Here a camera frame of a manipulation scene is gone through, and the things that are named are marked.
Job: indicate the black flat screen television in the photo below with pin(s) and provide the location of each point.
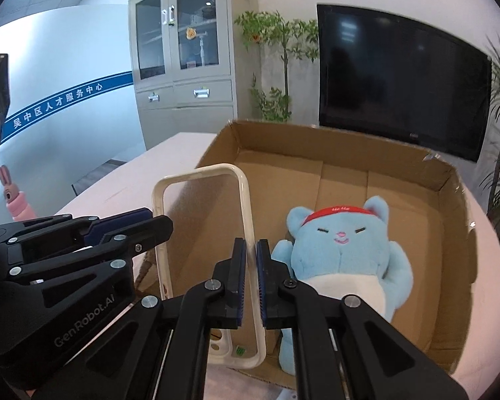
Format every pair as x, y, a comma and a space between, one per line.
391, 76

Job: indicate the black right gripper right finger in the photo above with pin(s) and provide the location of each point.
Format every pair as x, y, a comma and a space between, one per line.
343, 348

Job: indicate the clear phone case beige rim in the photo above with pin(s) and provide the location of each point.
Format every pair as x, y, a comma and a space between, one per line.
210, 208

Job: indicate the brown cardboard box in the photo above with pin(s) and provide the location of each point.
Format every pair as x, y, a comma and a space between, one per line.
289, 166

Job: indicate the tall leafy green plant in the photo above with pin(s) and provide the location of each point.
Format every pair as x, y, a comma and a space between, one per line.
280, 40

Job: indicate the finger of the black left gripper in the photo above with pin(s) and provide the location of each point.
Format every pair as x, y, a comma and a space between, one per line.
100, 272
72, 233

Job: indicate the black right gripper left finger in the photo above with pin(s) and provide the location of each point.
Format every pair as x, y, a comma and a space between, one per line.
159, 350

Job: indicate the grey metal filing cabinet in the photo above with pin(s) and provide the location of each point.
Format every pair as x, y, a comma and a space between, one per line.
182, 66

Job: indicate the blue plush bear toy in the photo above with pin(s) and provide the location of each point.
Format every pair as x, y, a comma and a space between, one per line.
344, 250

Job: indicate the pink rabbit bottle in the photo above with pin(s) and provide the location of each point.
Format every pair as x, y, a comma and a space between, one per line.
16, 200

